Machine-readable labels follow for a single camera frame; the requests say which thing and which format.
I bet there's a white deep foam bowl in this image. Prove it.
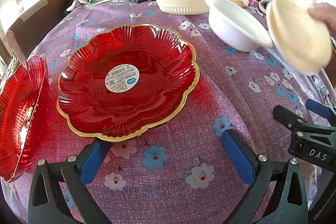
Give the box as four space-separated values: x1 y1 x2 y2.
205 0 273 52

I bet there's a person right hand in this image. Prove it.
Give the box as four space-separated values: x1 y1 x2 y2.
307 3 336 39

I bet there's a large red glass plate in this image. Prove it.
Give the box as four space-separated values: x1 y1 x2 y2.
56 24 200 142

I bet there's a small red glass plate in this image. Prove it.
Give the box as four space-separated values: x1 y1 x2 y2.
1 55 50 182

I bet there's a cream plastic bowl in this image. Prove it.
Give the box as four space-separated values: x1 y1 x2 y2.
266 0 333 76

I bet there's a brown armchair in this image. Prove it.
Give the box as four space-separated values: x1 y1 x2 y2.
5 0 65 63

